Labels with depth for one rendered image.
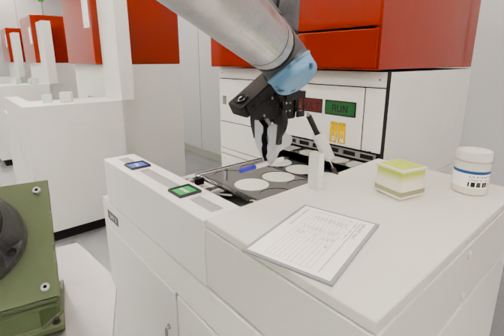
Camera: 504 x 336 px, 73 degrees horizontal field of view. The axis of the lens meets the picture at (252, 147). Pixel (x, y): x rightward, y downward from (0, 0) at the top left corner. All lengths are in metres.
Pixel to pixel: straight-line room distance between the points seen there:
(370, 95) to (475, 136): 1.53
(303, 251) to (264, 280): 0.07
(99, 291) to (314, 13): 0.94
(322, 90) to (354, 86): 0.12
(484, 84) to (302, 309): 2.15
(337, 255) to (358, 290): 0.08
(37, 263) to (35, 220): 0.07
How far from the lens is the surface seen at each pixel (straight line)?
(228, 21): 0.36
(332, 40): 1.11
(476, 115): 2.54
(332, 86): 1.16
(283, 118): 0.65
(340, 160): 1.16
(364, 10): 1.06
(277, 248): 0.55
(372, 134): 1.10
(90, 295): 0.77
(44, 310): 0.70
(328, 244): 0.57
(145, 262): 1.00
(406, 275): 0.54
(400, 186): 0.77
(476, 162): 0.86
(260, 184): 1.00
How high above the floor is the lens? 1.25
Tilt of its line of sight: 14 degrees down
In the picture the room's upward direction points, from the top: straight up
